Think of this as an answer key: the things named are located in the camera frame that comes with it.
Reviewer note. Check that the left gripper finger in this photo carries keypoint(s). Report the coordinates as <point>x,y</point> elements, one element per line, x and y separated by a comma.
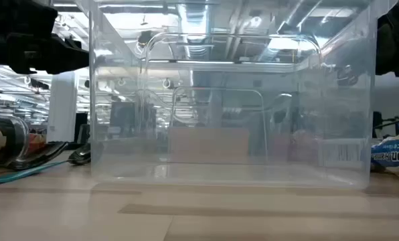
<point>72,58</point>
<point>74,43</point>

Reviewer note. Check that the black background stand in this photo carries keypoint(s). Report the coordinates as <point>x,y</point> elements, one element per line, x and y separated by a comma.
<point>377,125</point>

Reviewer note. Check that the white pillar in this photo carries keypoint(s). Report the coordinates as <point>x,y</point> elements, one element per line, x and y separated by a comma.
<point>63,107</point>

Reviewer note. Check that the large clear plastic bin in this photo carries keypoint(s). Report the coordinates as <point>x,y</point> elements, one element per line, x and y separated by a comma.
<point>229,177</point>

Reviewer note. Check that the dark all-purpose seasoning jar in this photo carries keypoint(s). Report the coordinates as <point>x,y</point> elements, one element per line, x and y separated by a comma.
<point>2,140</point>

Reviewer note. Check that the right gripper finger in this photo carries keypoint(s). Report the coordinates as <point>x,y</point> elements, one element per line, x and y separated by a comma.
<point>346,75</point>

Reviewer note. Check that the blue yellow ramen pack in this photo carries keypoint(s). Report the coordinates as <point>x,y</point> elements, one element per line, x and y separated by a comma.
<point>392,154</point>

